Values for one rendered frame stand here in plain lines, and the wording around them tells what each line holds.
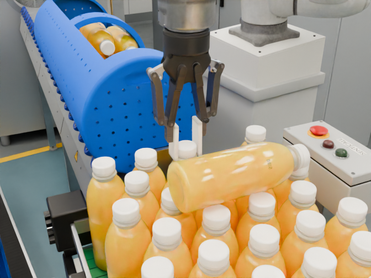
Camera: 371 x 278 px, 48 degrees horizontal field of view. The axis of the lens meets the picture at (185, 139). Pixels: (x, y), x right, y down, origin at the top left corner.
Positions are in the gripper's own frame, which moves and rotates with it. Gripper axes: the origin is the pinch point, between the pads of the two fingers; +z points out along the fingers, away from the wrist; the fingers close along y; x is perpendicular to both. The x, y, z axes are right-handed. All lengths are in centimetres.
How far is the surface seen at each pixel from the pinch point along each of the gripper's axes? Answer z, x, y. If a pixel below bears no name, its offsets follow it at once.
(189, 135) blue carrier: 10.3, -18.5, -8.7
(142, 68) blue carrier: -7.5, -18.5, 2.1
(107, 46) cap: -2, -54, 1
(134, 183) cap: 1.1, 8.5, 12.1
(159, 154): 9.1, -11.0, 1.4
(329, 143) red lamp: 2.0, 8.4, -25.9
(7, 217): 100, -125, 44
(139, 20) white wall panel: 115, -558, -156
